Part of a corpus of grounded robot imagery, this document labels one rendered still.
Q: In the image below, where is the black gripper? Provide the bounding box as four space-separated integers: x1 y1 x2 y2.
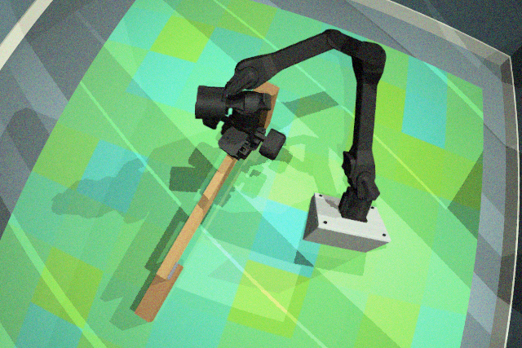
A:
202 114 286 160

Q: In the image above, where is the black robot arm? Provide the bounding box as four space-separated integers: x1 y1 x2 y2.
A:
195 29 387 223

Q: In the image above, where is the long wooden rail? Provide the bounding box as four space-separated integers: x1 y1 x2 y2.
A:
157 154 237 280

